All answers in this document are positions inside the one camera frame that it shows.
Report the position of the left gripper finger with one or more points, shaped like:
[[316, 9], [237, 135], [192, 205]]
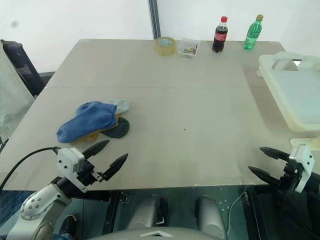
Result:
[[96, 149], [116, 165]]

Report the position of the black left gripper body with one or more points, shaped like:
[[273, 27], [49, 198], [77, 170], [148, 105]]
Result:
[[87, 173]]

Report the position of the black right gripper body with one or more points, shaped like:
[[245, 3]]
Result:
[[291, 170]]

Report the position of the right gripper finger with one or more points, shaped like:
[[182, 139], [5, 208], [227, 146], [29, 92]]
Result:
[[275, 153], [265, 174]]

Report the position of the blue sock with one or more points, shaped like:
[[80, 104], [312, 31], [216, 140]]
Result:
[[85, 117]]

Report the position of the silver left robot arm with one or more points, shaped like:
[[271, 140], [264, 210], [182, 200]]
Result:
[[37, 202]]

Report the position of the white plastic bin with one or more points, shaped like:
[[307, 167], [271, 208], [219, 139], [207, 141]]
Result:
[[295, 87]]

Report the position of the clear box of coloured pins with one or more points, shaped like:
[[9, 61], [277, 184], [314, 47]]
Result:
[[186, 51]]

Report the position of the tan sock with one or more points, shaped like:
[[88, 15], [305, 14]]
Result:
[[85, 140]]

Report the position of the dark grey sock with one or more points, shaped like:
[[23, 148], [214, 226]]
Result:
[[120, 128]]

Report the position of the blurry grey object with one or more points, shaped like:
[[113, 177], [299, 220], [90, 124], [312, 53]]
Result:
[[122, 105]]

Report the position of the grey rounded leg cover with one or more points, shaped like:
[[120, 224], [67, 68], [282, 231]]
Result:
[[147, 212], [210, 215]]

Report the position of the grey robot torso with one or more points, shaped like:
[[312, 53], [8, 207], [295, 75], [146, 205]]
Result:
[[140, 233]]

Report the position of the beige cloth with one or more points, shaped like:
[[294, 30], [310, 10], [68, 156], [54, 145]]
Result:
[[12, 100]]

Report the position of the black office chair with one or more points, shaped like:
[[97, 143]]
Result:
[[25, 67]]

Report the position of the clear tape roll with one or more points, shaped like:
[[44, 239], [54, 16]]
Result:
[[160, 50]]

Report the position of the green plastic bottle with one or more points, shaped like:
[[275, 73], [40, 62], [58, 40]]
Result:
[[252, 35]]

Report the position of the cola bottle with red cap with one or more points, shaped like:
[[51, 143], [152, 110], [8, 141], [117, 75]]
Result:
[[220, 37]]

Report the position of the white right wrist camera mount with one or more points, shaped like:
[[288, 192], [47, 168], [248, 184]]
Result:
[[303, 155]]

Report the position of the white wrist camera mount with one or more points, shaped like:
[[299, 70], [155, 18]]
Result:
[[303, 155], [66, 160]]

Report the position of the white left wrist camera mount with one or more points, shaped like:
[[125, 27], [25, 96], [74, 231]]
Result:
[[66, 160]]

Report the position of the grey vertical post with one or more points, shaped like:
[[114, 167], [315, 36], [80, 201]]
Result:
[[155, 20]]

